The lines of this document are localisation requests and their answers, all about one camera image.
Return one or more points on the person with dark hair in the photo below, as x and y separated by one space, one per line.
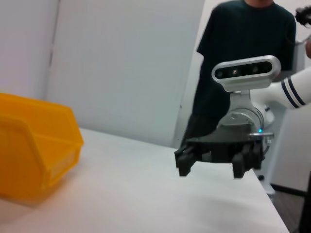
303 13

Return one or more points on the black stand post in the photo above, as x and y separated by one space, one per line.
305 206

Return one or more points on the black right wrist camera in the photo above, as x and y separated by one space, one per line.
243 72

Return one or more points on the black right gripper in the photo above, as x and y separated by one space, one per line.
218 148

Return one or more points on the yellow plastic bin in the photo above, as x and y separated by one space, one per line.
36 145

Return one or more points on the person in black clothes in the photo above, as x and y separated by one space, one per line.
243 36

